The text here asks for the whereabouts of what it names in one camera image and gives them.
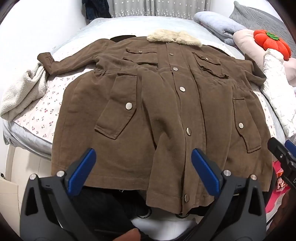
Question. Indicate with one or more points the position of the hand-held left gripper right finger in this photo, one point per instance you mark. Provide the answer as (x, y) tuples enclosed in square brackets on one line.
[(205, 169)]

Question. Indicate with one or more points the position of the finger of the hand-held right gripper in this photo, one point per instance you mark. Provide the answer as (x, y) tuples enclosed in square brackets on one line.
[(291, 148), (276, 148)]

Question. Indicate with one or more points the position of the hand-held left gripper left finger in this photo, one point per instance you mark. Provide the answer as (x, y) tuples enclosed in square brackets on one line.
[(83, 166)]

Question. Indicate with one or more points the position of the brown coat with fur collar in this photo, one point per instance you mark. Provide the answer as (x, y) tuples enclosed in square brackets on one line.
[(161, 104)]

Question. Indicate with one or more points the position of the pink package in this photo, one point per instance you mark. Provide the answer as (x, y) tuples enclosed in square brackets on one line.
[(277, 192)]

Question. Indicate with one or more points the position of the person's black trousers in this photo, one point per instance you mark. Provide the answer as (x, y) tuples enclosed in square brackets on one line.
[(104, 208)]

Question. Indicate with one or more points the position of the white puffer jacket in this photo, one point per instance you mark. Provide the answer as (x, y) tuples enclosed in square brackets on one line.
[(277, 92)]

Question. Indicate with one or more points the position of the cherry print bed sheet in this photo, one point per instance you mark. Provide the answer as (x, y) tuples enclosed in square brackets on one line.
[(46, 111)]

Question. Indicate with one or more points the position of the white fleece cloth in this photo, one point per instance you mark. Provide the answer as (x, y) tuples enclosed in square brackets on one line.
[(20, 92)]

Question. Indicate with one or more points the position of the orange pumpkin plush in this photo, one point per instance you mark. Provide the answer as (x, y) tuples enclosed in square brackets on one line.
[(272, 46)]

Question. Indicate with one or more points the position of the pink plush pillow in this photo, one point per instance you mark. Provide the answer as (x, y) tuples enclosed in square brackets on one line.
[(245, 41)]

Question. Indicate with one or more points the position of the grey quilted pillow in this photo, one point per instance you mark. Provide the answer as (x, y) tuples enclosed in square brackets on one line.
[(254, 18)]

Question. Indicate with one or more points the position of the light blue folded quilt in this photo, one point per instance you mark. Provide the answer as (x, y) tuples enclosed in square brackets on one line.
[(215, 23)]

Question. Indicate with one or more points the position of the dark hanging garment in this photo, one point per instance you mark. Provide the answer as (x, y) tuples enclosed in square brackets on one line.
[(94, 9)]

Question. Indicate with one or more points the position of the grey star print curtain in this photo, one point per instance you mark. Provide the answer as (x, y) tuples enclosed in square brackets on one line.
[(161, 8)]

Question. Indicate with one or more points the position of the white bed frame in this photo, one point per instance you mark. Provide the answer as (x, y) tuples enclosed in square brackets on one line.
[(27, 162)]

